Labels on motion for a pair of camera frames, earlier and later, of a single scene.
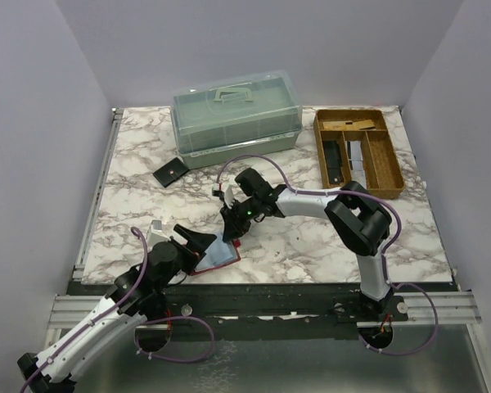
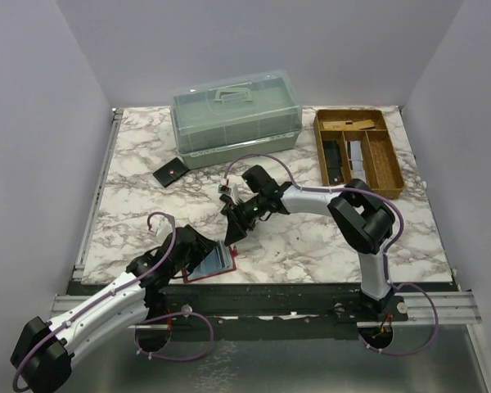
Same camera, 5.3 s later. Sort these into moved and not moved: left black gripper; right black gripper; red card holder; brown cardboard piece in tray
Moved: red card holder
Not moved: brown cardboard piece in tray; right black gripper; left black gripper
